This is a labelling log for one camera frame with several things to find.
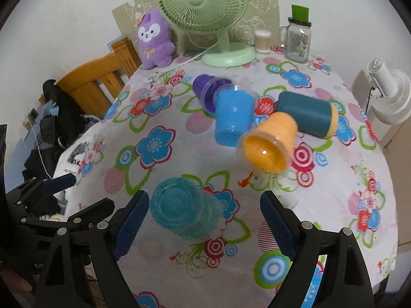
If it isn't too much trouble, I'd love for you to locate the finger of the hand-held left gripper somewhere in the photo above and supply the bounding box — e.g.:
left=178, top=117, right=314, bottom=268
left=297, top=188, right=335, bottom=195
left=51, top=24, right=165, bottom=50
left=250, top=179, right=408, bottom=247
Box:
left=19, top=198, right=115, bottom=232
left=5, top=172, right=77, bottom=206

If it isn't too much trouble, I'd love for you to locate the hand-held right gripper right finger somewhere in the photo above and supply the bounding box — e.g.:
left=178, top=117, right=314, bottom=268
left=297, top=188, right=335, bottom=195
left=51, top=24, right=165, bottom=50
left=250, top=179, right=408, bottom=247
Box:
left=260, top=190, right=376, bottom=308

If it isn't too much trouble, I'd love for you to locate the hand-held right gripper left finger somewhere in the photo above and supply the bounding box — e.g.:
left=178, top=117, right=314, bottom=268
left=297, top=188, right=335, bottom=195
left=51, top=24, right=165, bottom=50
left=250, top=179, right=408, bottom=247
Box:
left=34, top=190, right=150, bottom=308

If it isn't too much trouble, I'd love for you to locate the clear turquoise cup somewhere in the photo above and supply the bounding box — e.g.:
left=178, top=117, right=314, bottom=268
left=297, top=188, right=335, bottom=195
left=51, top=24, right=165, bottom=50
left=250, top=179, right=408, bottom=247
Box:
left=150, top=177, right=223, bottom=239

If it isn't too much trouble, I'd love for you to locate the orange cup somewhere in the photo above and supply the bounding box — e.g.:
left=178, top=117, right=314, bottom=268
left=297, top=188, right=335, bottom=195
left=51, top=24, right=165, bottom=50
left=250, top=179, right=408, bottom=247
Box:
left=236, top=112, right=299, bottom=180

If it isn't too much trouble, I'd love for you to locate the dark teal cup yellow rim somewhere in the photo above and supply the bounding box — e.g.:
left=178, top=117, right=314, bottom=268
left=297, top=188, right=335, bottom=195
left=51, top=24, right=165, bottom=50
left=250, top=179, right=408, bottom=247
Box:
left=275, top=91, right=339, bottom=139

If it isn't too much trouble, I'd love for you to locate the blue cup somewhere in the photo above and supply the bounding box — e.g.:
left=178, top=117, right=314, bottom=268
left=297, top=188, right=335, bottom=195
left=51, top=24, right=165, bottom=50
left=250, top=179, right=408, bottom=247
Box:
left=213, top=85, right=257, bottom=146

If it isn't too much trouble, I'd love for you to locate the purple cup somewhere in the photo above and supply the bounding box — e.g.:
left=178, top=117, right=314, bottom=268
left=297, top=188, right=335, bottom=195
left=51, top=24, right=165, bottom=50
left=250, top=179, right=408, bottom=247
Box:
left=192, top=74, right=233, bottom=114

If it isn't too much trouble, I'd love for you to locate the black clothing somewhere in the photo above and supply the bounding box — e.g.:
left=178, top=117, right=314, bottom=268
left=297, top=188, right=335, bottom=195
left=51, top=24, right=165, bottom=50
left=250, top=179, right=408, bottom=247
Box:
left=22, top=80, right=97, bottom=199

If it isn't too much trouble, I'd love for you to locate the floral tablecloth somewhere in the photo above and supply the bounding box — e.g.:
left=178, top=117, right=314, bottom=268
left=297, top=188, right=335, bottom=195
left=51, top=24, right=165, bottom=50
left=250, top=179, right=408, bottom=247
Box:
left=53, top=50, right=399, bottom=308

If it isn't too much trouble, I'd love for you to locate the wooden chair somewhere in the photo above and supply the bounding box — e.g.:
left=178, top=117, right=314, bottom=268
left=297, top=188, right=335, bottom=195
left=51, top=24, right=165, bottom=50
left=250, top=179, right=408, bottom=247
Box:
left=39, top=37, right=142, bottom=119

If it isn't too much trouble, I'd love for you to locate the purple plush toy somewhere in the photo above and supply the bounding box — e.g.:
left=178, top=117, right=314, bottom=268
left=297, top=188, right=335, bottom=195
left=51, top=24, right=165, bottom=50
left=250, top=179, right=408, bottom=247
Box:
left=136, top=9, right=175, bottom=70

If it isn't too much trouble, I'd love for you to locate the white fan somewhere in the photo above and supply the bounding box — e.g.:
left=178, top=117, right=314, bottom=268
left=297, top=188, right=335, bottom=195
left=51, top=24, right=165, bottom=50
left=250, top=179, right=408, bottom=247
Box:
left=367, top=58, right=411, bottom=125

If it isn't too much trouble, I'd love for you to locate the glass jar mug green lid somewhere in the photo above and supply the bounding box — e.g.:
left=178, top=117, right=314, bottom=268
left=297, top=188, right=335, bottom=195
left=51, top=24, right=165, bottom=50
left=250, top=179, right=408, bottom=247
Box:
left=279, top=5, right=313, bottom=64

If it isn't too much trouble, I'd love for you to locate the cotton swab container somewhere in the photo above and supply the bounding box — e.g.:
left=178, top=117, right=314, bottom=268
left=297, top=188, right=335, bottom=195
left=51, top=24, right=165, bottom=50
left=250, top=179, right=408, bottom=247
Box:
left=254, top=30, right=272, bottom=53

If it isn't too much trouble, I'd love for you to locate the white thin cable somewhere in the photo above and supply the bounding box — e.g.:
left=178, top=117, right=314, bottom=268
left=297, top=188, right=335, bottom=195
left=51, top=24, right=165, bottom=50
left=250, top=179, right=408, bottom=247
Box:
left=27, top=119, right=53, bottom=180

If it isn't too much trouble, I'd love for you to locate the white fan cord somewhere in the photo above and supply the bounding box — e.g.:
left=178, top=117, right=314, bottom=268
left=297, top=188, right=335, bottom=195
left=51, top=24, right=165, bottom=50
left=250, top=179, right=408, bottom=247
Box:
left=175, top=34, right=225, bottom=66

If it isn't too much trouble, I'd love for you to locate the beige patterned wall cloth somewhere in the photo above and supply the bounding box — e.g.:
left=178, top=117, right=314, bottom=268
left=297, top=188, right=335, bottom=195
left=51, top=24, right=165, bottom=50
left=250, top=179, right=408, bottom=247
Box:
left=111, top=0, right=279, bottom=53

